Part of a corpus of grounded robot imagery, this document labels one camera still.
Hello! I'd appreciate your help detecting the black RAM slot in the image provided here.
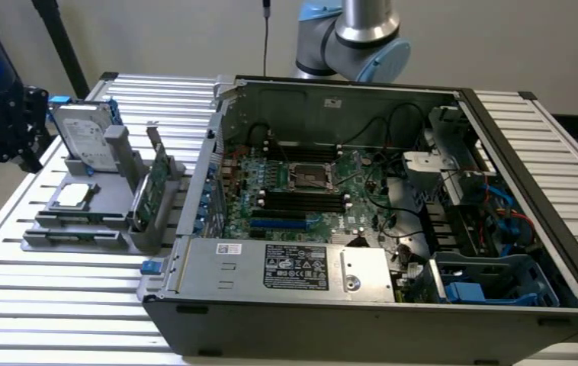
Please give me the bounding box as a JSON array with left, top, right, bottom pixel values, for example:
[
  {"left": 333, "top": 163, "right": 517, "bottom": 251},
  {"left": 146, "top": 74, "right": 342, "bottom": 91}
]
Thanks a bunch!
[
  {"left": 260, "top": 194, "right": 348, "bottom": 202},
  {"left": 266, "top": 141, "right": 340, "bottom": 148},
  {"left": 266, "top": 150, "right": 341, "bottom": 157},
  {"left": 266, "top": 146, "right": 340, "bottom": 153},
  {"left": 258, "top": 205, "right": 349, "bottom": 214},
  {"left": 258, "top": 200, "right": 348, "bottom": 207},
  {"left": 261, "top": 189, "right": 347, "bottom": 197}
]

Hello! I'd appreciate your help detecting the blue wire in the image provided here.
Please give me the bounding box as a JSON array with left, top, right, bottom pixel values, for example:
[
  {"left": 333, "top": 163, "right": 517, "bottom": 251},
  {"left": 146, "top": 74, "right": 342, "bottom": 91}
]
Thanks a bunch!
[{"left": 475, "top": 181, "right": 517, "bottom": 230}]

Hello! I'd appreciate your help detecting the thin black hanging cable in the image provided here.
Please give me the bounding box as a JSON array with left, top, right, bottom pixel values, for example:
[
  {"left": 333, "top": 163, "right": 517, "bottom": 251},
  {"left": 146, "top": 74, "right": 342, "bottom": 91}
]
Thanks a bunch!
[{"left": 260, "top": 0, "right": 273, "bottom": 76}]

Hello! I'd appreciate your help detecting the green RAM stick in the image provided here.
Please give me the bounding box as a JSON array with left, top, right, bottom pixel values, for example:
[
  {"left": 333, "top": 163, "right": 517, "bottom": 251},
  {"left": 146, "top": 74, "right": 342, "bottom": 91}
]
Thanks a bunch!
[
  {"left": 45, "top": 233, "right": 117, "bottom": 242},
  {"left": 38, "top": 213, "right": 120, "bottom": 226}
]

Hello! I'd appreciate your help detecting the black tripod pole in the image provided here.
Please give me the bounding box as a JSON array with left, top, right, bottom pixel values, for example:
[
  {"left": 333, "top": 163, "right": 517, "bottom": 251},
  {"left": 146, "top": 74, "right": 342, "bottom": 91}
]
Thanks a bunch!
[{"left": 37, "top": 0, "right": 92, "bottom": 101}]

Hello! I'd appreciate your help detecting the metal disk bay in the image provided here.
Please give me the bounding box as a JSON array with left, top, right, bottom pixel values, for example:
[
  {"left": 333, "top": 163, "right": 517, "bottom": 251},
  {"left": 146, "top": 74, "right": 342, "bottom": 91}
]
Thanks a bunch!
[{"left": 421, "top": 105, "right": 501, "bottom": 251}]

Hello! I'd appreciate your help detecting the black open PC case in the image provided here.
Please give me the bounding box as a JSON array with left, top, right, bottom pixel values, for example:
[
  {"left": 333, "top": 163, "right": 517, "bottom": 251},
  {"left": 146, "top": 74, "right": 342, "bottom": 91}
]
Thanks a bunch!
[{"left": 134, "top": 74, "right": 578, "bottom": 358}]

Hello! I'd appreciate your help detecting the silver hard disk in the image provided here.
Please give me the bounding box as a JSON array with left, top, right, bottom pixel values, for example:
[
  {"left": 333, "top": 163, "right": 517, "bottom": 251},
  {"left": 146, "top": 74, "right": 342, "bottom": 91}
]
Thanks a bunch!
[{"left": 45, "top": 98, "right": 122, "bottom": 173}]

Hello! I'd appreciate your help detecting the silver CPU chip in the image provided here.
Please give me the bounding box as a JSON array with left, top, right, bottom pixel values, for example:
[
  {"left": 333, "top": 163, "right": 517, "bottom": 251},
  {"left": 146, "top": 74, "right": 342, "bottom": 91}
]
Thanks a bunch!
[{"left": 53, "top": 183, "right": 96, "bottom": 210}]

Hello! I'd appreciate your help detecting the green motherboard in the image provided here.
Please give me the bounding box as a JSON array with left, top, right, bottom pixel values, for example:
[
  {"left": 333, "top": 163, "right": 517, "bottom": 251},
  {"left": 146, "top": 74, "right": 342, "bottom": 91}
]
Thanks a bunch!
[{"left": 220, "top": 147, "right": 408, "bottom": 246}]

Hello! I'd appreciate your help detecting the silver power supply unit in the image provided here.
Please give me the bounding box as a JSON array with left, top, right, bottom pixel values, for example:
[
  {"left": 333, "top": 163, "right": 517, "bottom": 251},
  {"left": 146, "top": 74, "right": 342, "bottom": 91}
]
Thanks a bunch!
[{"left": 164, "top": 238, "right": 397, "bottom": 303}]

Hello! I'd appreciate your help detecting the red wire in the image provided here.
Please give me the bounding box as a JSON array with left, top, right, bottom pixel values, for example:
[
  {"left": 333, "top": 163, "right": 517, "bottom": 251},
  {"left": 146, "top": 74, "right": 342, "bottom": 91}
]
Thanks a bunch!
[{"left": 500, "top": 210, "right": 537, "bottom": 246}]

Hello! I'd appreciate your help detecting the blue expansion slot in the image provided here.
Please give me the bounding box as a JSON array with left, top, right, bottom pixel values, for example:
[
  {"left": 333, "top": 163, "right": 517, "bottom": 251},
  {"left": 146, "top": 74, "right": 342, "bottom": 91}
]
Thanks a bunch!
[{"left": 249, "top": 217, "right": 308, "bottom": 229}]

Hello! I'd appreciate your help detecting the green graphics card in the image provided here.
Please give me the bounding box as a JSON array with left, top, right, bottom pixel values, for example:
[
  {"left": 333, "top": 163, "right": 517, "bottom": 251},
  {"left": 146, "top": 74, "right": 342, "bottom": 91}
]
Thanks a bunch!
[{"left": 128, "top": 120, "right": 181, "bottom": 234}]

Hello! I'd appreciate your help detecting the blue plastic drive caddy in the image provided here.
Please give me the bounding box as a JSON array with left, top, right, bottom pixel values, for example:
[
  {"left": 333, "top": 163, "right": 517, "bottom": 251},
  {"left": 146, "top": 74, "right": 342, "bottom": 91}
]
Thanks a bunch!
[{"left": 425, "top": 250, "right": 560, "bottom": 308}]

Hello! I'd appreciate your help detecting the CPU socket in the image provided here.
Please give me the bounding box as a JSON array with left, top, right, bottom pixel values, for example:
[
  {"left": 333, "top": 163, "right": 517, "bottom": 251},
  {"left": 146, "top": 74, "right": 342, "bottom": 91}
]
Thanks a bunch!
[{"left": 280, "top": 162, "right": 334, "bottom": 191}]

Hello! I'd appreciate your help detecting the black cable loop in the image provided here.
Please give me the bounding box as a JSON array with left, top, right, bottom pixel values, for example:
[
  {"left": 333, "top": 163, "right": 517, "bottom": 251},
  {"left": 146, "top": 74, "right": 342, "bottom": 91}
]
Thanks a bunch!
[{"left": 385, "top": 101, "right": 431, "bottom": 154}]

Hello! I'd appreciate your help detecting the grey fan shroud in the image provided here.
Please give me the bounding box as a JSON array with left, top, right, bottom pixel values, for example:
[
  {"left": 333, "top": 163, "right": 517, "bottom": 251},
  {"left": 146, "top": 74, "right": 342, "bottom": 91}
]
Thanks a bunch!
[{"left": 400, "top": 149, "right": 460, "bottom": 185}]

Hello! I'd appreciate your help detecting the grey parts rack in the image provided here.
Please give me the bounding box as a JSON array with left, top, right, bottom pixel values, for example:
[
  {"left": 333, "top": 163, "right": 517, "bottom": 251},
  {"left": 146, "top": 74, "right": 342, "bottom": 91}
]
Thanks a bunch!
[{"left": 21, "top": 125, "right": 192, "bottom": 255}]

